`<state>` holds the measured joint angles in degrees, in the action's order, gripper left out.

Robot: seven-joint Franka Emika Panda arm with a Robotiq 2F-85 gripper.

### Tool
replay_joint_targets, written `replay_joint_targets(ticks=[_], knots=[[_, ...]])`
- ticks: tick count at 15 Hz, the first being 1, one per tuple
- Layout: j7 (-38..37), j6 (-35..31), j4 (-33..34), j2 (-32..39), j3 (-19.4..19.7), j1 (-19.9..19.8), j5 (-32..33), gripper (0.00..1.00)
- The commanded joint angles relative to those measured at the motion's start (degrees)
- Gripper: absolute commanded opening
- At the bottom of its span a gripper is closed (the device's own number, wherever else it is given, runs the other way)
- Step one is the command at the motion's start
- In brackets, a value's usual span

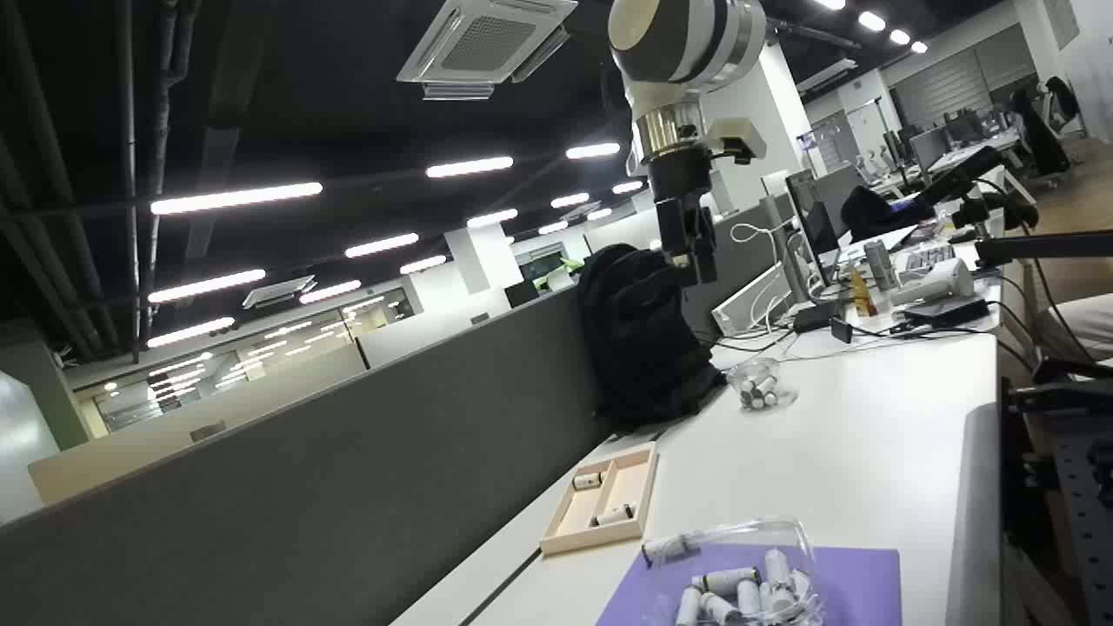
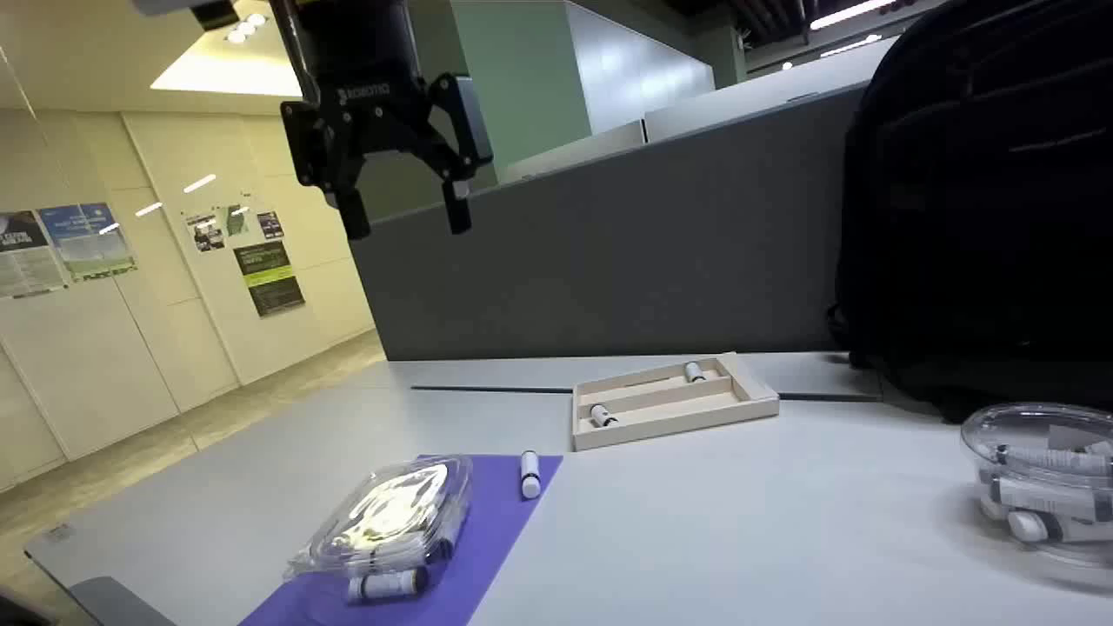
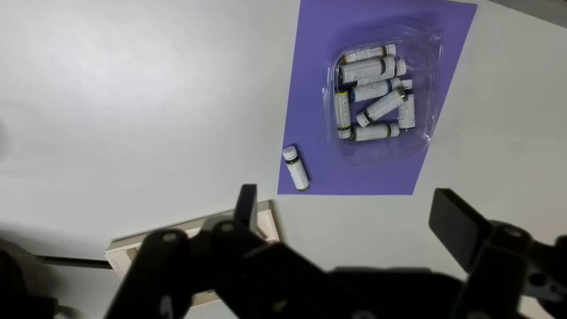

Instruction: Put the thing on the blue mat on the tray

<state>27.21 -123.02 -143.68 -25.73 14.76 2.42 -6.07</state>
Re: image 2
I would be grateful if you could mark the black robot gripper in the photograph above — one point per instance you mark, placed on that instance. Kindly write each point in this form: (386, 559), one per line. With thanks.
(353, 81)

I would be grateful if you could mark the light wooden tray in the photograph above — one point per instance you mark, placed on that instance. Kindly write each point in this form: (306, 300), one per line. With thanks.
(674, 405)

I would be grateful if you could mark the blue mat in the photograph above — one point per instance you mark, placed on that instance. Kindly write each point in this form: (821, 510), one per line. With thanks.
(498, 522)

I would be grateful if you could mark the green building pillar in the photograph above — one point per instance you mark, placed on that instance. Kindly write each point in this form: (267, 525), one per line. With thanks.
(525, 75)

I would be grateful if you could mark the small white vial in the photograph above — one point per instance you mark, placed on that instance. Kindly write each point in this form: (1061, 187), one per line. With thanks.
(599, 416)
(695, 374)

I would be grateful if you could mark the clear plastic packet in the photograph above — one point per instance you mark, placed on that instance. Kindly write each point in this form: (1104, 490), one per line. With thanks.
(388, 517)

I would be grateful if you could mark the white labelled vial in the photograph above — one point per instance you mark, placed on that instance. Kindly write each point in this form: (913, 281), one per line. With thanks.
(388, 585)
(386, 560)
(1046, 458)
(1032, 525)
(1048, 497)

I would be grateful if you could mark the black backpack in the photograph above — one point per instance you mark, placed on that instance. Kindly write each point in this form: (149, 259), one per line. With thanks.
(987, 197)

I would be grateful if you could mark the small photo wall sheet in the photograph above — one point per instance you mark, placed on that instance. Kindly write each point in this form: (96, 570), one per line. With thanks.
(268, 224)
(236, 220)
(206, 232)

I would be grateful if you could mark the black and green wall poster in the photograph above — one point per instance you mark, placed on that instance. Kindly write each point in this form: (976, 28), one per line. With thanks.
(268, 281)

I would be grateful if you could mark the grey partition wall panel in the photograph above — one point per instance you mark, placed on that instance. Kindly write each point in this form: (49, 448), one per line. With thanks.
(627, 246)

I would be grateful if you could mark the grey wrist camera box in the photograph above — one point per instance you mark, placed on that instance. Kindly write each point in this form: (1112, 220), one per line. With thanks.
(192, 9)

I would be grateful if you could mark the blue and green wall poster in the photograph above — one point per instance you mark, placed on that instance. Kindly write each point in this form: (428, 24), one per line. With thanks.
(88, 242)

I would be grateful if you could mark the grey and white wall poster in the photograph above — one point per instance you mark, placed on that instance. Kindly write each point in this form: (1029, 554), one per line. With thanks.
(26, 255)

